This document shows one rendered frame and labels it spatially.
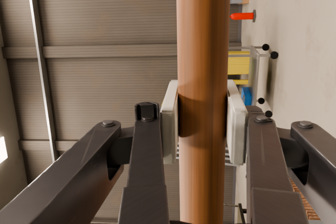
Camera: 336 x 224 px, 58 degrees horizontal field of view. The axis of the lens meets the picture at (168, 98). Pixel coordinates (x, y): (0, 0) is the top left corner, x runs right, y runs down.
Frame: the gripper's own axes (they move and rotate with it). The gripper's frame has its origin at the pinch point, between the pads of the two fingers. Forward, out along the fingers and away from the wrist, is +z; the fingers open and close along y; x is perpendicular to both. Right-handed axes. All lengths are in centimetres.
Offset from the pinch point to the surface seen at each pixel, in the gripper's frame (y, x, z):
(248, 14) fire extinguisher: 99, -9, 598
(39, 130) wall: -453, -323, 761
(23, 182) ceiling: -516, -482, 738
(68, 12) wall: -328, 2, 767
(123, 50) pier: -188, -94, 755
